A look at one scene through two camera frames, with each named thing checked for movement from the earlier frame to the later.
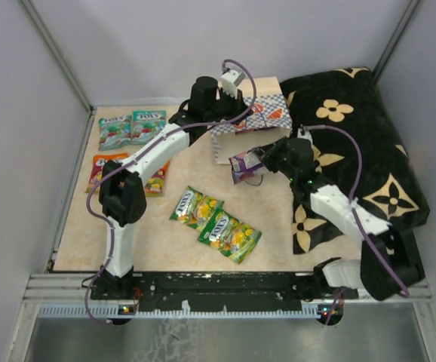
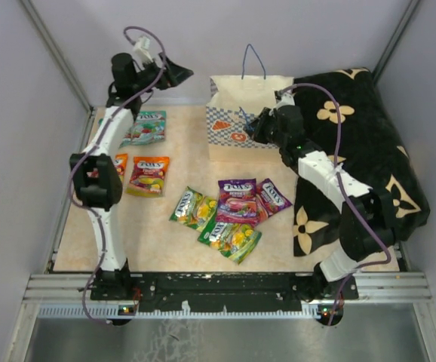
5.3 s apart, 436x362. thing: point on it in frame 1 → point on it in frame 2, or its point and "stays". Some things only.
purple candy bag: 246,165 → 237,201
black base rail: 256,291 stays
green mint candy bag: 145,124 stays
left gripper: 238,104 → 173,74
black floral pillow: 362,153 stays
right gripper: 268,152 → 256,128
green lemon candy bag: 196,210 stays
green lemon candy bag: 229,236 stays
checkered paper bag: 267,121 stays
